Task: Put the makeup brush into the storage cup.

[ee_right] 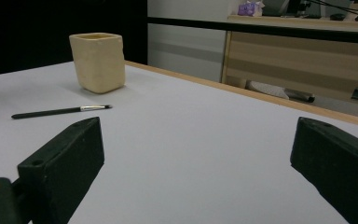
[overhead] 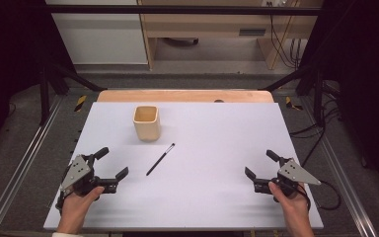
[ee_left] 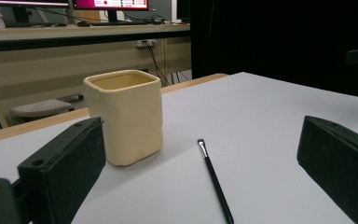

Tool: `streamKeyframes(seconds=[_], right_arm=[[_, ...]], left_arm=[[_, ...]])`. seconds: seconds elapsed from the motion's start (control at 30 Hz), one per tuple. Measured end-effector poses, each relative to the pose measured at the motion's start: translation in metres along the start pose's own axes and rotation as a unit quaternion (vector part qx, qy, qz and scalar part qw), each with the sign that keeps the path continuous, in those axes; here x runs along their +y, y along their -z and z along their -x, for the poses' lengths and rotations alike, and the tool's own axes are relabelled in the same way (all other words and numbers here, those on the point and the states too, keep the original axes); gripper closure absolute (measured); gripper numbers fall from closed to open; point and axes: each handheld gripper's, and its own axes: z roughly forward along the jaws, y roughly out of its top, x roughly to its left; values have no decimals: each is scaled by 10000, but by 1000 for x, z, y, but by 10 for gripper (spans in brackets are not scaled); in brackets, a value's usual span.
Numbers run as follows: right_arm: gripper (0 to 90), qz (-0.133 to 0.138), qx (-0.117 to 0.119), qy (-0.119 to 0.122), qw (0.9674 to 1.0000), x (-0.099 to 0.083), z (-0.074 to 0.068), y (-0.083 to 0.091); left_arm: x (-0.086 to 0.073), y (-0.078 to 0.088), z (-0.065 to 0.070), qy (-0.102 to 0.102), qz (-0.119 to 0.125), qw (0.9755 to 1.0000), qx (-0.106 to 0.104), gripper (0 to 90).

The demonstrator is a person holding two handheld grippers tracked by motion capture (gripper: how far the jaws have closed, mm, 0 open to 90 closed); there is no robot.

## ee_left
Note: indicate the white power strip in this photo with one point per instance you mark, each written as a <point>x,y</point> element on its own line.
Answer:
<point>146,43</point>

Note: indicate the black keyboard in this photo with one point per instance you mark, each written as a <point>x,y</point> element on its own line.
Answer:
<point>121,22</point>

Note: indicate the thin black makeup brush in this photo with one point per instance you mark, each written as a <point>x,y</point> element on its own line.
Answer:
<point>215,180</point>

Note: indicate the black computer mouse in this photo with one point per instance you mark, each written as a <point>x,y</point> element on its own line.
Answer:
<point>84,23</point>

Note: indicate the cream square ceramic cup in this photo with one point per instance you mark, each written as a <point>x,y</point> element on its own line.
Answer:
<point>130,124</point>

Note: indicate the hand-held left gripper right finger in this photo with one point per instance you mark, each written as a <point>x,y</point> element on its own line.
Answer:
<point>341,161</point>

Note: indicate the light wooden desk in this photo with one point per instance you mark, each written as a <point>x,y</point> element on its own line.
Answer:
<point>59,62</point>

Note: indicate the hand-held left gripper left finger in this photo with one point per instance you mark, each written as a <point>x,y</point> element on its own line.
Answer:
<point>62,165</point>

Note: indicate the monitor with pink screen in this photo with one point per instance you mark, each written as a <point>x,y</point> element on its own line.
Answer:
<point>112,4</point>

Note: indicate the black curtain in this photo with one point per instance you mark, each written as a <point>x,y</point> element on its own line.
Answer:
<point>276,37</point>

